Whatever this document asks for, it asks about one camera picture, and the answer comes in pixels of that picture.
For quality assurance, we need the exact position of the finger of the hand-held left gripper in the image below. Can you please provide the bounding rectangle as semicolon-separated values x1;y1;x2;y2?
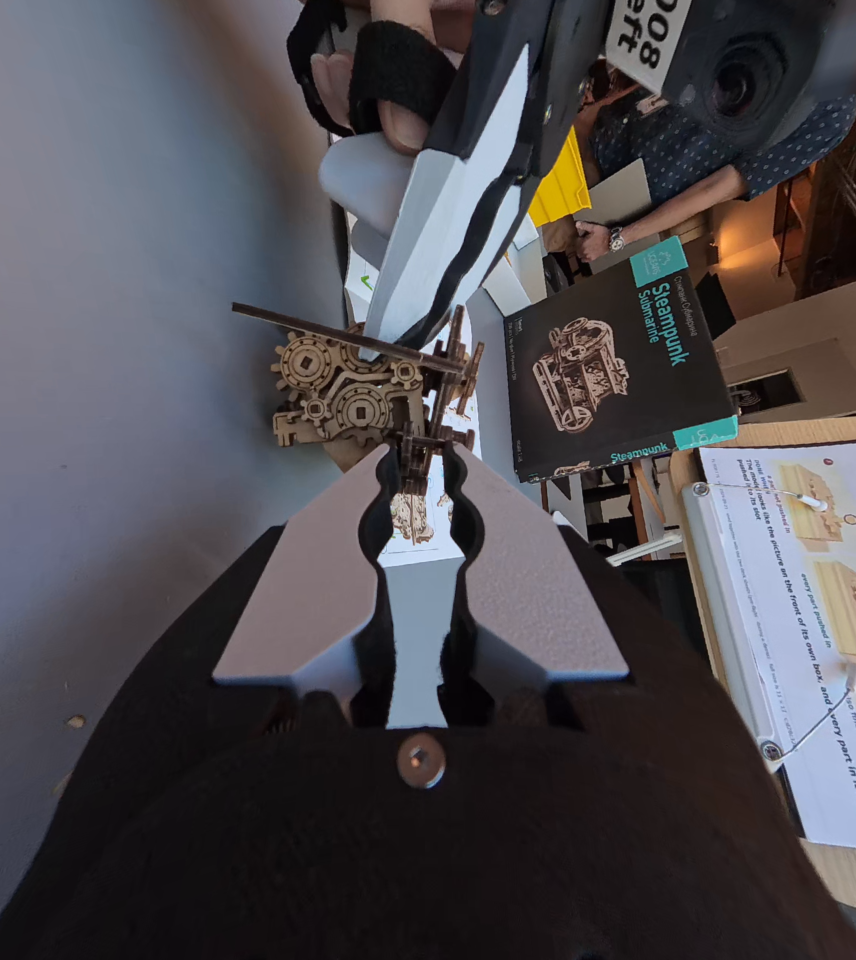
404;178;531;351
362;45;530;365

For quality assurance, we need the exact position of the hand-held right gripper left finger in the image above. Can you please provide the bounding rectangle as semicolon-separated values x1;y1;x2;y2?
212;442;402;706

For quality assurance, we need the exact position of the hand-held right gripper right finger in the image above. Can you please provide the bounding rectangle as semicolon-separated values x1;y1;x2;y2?
443;442;631;702

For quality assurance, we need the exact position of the wooden gear model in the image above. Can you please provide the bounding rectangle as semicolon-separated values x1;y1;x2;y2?
231;302;486;496

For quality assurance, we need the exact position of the black model kit box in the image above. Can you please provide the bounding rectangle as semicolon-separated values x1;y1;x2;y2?
503;236;740;485

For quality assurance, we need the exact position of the person's left hand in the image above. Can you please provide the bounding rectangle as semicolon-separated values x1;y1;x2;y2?
310;0;474;156

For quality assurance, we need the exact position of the white cardboard box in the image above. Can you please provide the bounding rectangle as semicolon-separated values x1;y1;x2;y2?
484;232;549;316

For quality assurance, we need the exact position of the yellow box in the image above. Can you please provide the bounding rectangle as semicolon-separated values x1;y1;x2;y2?
529;123;594;226

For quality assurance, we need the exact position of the assembly instruction booklet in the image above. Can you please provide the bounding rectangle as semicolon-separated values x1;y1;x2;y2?
343;210;483;569

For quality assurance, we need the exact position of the printed instruction sheet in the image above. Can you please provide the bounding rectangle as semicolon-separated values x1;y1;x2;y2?
698;435;856;856

